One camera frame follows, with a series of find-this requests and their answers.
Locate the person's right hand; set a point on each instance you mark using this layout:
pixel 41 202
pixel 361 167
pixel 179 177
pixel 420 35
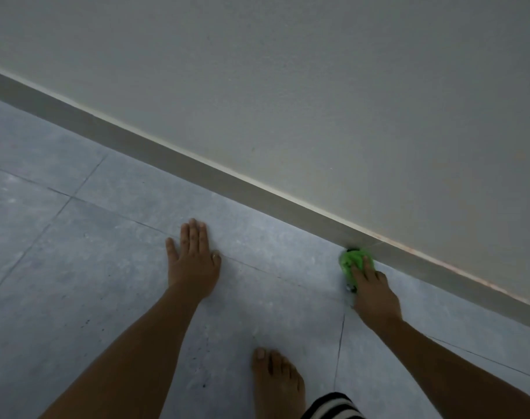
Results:
pixel 376 298

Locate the person's left hand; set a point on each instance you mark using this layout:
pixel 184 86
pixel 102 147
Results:
pixel 194 270

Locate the person's left little finger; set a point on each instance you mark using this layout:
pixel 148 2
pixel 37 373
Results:
pixel 172 250

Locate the person's left middle finger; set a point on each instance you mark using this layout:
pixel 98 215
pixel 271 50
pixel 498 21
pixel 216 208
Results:
pixel 193 236

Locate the person's right fingers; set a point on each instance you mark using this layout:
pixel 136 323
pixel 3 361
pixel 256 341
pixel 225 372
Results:
pixel 368 269

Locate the person's left thumb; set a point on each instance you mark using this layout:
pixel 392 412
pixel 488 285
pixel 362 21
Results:
pixel 215 260

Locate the green cleaning cloth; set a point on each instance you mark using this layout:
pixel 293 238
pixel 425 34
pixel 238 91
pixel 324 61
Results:
pixel 348 262

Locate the person's left forearm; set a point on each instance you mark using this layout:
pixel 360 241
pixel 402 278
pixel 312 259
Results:
pixel 134 362

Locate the person's right forearm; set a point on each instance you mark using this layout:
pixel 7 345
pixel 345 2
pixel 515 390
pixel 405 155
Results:
pixel 448 375

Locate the grey skirting board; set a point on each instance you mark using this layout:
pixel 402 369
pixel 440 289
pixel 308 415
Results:
pixel 230 183

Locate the person's bare foot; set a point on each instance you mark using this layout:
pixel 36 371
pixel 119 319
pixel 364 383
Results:
pixel 276 386

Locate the black white striped trouser leg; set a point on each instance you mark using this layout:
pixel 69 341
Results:
pixel 332 408

